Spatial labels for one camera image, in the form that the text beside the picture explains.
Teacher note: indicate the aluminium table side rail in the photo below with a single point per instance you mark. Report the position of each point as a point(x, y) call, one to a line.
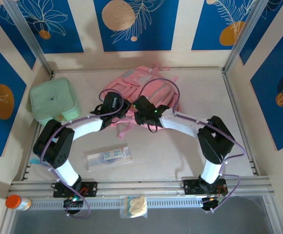
point(227, 76)

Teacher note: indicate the light blue tissue pack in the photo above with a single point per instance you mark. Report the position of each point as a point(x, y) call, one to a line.
point(34, 161)

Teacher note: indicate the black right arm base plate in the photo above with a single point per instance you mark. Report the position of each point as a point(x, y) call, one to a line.
point(190, 186)

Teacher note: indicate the green lunch bag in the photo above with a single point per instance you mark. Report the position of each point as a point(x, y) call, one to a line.
point(51, 100)

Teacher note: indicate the plastic bag with white gloves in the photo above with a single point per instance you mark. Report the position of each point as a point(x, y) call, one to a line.
point(137, 206)

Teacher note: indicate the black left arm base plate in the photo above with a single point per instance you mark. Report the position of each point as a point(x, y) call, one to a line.
point(90, 189)

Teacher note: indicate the aluminium mounting rail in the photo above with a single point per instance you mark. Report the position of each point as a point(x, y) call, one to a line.
point(136, 186)

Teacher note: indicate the pink student backpack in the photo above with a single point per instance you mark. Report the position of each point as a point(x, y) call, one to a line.
point(151, 87)

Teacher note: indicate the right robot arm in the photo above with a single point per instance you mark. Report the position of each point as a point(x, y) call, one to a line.
point(214, 143)

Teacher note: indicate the orange-capped bottle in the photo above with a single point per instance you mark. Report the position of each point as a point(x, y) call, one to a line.
point(13, 201)

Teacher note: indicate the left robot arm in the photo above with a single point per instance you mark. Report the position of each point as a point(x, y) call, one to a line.
point(53, 148)

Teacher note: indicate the clear plastic stationery box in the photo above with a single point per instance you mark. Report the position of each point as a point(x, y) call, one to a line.
point(107, 158)

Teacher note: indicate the aluminium frame post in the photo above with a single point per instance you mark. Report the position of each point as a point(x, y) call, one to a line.
point(245, 31)
point(26, 31)

